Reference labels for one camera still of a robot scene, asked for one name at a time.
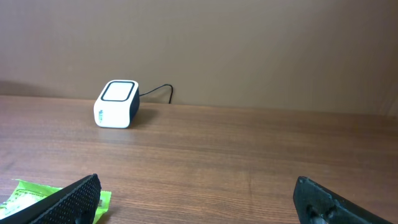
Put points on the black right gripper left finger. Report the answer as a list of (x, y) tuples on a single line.
[(74, 204)]

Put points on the white barcode scanner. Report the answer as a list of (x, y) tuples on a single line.
[(117, 104)]

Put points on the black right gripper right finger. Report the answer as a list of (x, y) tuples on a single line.
[(315, 203)]

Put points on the green gummy candy bag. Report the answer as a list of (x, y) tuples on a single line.
[(27, 193)]

